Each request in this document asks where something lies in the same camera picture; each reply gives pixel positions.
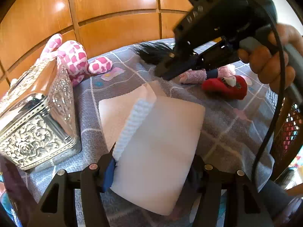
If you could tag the white ribbed sock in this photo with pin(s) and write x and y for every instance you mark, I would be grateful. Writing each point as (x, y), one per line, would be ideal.
(161, 146)

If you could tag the pink spotted plush toy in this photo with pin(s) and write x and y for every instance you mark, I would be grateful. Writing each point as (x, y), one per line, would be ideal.
(73, 59)

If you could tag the wooden wardrobe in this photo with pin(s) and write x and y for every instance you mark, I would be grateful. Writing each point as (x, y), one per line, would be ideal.
(113, 0)

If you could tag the grey clothing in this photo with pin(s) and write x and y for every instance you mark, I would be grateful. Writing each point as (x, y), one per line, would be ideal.
(277, 198)

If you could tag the person's right hand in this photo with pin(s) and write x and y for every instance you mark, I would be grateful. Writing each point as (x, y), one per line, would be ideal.
(267, 66)

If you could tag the red plush toy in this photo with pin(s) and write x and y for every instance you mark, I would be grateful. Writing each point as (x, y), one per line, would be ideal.
(220, 87)

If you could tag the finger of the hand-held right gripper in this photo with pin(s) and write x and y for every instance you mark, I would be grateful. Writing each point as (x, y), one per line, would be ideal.
(172, 67)
(217, 56)

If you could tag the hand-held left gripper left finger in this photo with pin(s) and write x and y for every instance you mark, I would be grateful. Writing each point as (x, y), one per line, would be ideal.
(109, 173)

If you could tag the wicker chair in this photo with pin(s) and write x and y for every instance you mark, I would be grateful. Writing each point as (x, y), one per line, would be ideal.
(288, 132)

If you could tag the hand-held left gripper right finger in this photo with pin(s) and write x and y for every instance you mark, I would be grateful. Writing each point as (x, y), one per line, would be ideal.
(201, 177)

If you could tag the grey plaid bedsheet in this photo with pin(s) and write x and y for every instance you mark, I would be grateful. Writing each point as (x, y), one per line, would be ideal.
(224, 127)

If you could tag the black wig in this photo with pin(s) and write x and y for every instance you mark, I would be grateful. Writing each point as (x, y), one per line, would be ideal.
(151, 52)

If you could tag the ornate gold tissue box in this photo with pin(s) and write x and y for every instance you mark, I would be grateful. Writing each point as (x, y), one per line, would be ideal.
(35, 127)

